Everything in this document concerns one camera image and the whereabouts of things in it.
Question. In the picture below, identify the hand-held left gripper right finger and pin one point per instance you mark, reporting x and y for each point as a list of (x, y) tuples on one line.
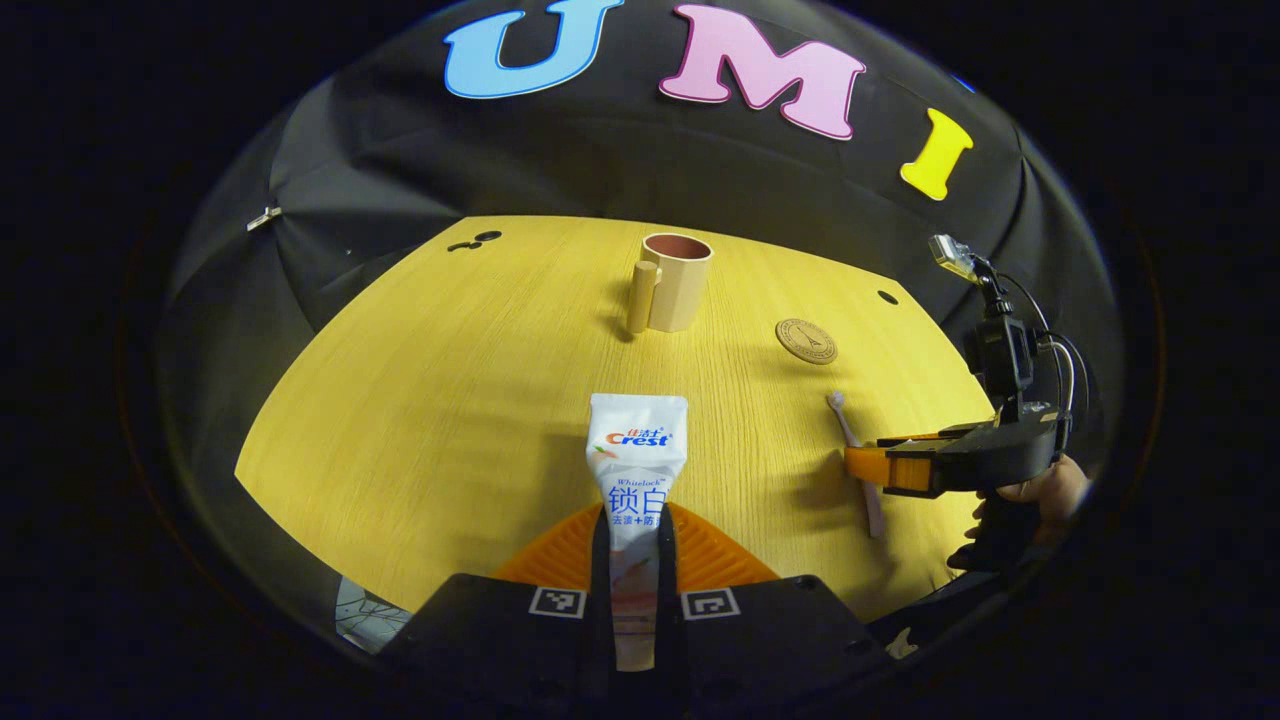
[(760, 630)]

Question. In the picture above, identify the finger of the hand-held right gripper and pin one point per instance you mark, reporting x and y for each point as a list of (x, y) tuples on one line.
[(915, 438), (885, 470)]

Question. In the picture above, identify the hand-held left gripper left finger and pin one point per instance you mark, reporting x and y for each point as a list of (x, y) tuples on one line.
[(500, 630)]

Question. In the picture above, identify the pale pink toothbrush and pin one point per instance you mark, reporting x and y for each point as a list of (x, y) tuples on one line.
[(850, 425)]

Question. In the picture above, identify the round brown coaster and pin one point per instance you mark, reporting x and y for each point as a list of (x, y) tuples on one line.
[(806, 341)]

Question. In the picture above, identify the white toothpaste tube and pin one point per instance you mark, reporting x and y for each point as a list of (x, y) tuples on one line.
[(635, 470)]

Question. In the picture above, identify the yellow wooden desktop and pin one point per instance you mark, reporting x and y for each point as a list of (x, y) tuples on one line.
[(450, 420)]

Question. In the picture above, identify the black backdrop cloth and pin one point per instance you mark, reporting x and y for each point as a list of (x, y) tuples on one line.
[(620, 150)]

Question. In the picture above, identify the silver metal clip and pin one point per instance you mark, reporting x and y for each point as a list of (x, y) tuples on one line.
[(264, 217)]

